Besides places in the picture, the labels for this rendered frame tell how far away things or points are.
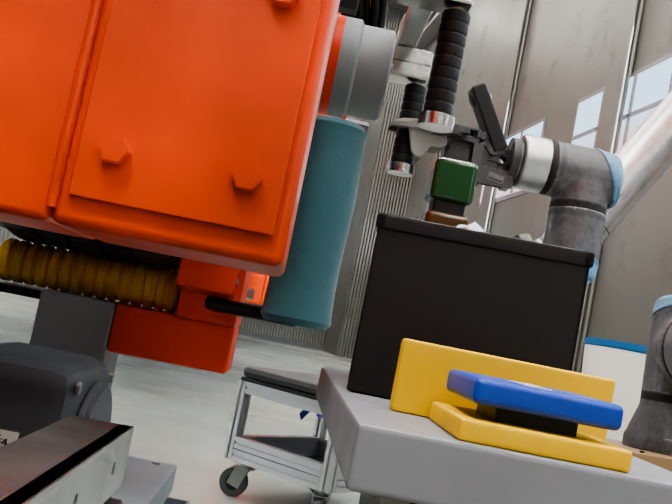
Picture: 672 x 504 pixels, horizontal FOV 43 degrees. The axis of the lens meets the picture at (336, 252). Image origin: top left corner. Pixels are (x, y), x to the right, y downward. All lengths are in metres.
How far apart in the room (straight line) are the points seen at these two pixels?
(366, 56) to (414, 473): 0.87
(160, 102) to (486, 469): 0.34
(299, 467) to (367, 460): 1.79
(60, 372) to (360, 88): 0.59
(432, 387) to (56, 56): 0.34
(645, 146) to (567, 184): 0.23
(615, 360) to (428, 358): 4.52
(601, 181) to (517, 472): 1.06
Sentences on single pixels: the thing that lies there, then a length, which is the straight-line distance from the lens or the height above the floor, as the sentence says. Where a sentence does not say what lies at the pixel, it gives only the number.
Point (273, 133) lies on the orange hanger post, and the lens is 0.59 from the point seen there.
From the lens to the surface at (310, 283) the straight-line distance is 1.04.
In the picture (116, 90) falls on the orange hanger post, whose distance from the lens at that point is 0.61.
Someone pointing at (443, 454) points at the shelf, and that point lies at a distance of 0.39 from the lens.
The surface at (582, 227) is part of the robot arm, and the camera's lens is 1.41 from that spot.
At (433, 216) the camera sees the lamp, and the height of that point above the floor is 0.60.
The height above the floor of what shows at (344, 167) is 0.68.
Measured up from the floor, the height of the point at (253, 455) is 0.12.
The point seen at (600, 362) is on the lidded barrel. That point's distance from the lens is 5.03.
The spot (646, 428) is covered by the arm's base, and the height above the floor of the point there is 0.42.
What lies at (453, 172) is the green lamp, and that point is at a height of 0.65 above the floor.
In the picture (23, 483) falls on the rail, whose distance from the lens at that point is 0.44.
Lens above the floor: 0.49
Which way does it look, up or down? 5 degrees up
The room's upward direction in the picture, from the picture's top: 11 degrees clockwise
